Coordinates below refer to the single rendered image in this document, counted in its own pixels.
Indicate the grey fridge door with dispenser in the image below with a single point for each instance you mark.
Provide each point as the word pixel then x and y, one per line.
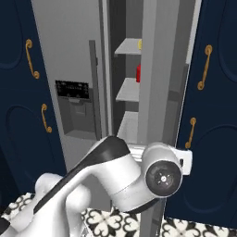
pixel 68 61

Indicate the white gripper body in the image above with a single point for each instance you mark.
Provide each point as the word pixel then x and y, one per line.
pixel 186 165

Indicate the grey fridge body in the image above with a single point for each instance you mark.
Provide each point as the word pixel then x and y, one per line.
pixel 118 31

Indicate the navy blue cupboard door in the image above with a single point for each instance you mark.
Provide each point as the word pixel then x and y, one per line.
pixel 220 46
pixel 209 172
pixel 24 145
pixel 15 40

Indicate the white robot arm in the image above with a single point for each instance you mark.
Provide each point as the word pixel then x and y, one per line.
pixel 117 172

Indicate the red bottle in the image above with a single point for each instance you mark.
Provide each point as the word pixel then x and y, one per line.
pixel 138 73

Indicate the yellow lemon wedge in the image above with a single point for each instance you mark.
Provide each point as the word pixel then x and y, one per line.
pixel 139 44

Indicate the grey fridge shelf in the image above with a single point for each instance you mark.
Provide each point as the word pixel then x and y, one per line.
pixel 129 91
pixel 129 47
pixel 129 128

